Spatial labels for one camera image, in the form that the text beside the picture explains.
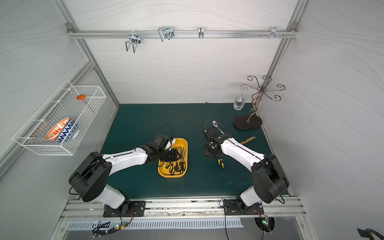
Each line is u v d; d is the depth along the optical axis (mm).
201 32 783
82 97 789
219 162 886
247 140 984
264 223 719
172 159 775
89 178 441
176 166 865
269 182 447
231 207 736
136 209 735
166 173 841
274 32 764
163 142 717
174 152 786
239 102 957
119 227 675
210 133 699
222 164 880
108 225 718
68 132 578
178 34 783
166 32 764
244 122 1080
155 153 674
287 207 765
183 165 862
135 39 783
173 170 857
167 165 873
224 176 856
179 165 866
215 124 1076
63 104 704
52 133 626
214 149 626
